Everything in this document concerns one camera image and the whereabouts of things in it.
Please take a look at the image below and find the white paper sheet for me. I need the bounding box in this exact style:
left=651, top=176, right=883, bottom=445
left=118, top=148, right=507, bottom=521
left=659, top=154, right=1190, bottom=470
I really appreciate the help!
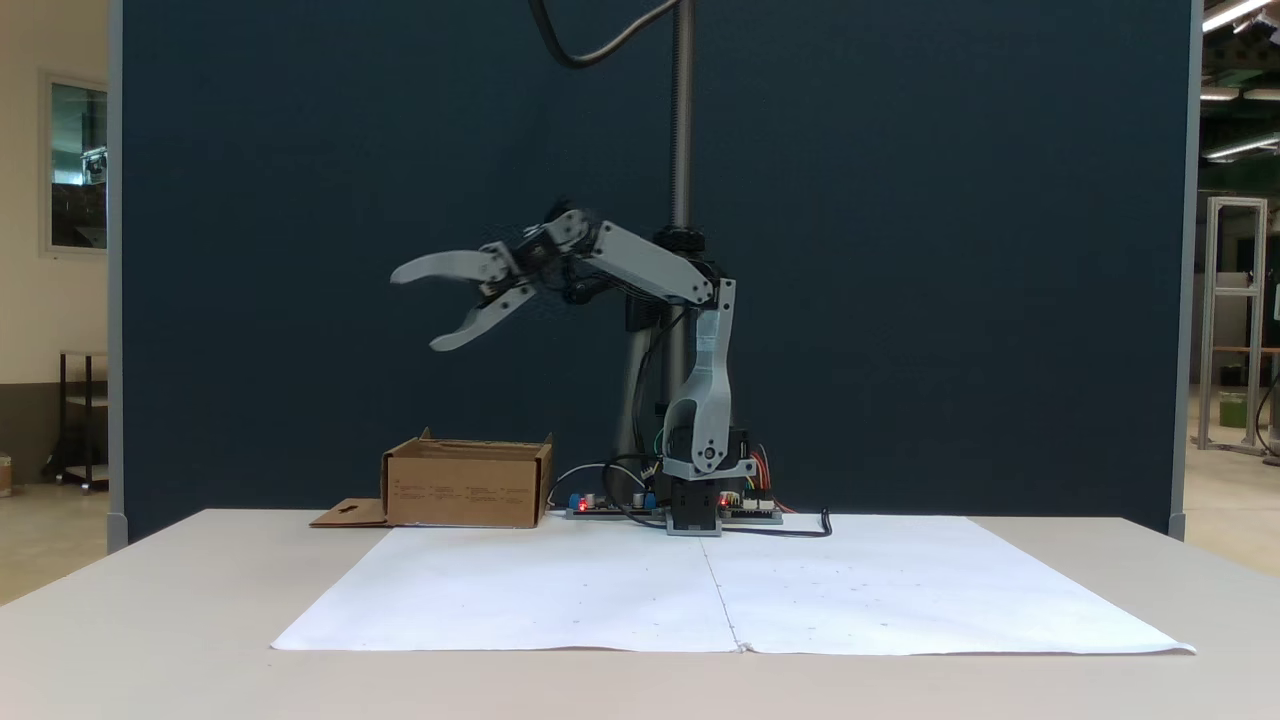
left=700, top=515, right=1196, bottom=657
left=272, top=525, right=741, bottom=653

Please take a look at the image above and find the aluminium profile frame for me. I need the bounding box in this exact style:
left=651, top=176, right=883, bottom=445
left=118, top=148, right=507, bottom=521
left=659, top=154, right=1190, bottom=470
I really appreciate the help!
left=1196, top=197, right=1271, bottom=457

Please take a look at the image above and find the brown cardboard box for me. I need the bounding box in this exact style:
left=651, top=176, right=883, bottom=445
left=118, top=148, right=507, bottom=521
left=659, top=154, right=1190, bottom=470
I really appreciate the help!
left=310, top=428, right=554, bottom=529

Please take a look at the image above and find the black elbow motor wire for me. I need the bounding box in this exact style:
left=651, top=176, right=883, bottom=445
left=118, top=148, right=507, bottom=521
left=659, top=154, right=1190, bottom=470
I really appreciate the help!
left=626, top=305, right=693, bottom=473

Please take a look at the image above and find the dark blue partition panel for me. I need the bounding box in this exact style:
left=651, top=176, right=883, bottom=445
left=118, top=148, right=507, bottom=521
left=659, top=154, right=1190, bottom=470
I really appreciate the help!
left=108, top=0, right=1202, bottom=543

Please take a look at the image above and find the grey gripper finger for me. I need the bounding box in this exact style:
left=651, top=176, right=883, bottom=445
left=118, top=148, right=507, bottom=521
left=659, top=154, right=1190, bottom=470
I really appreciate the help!
left=390, top=250, right=513, bottom=286
left=430, top=283, right=541, bottom=353

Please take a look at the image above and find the blue circuit board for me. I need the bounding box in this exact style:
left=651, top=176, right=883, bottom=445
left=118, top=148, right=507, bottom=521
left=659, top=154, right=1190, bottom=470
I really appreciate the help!
left=566, top=490, right=661, bottom=520

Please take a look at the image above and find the white thin cable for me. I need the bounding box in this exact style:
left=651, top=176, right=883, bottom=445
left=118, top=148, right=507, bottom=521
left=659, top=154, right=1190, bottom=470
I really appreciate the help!
left=547, top=463, right=627, bottom=507

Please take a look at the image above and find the black shelf cart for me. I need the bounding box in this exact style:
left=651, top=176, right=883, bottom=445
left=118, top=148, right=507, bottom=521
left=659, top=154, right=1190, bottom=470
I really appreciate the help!
left=50, top=350, right=109, bottom=494

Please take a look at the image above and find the black power cable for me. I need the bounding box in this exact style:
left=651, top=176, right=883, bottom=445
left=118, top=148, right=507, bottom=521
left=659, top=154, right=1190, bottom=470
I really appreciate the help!
left=720, top=508, right=834, bottom=540

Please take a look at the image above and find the thick black camera cable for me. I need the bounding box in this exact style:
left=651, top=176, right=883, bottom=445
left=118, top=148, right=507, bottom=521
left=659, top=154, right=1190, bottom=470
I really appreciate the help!
left=527, top=0, right=682, bottom=70

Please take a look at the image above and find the framed window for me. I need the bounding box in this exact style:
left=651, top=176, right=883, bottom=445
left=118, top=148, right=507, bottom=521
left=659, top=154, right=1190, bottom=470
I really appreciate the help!
left=40, top=70, right=109, bottom=259

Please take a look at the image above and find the metal camera stand with clamp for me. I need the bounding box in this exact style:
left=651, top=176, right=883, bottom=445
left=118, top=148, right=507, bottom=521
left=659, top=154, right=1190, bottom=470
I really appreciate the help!
left=561, top=0, right=733, bottom=506

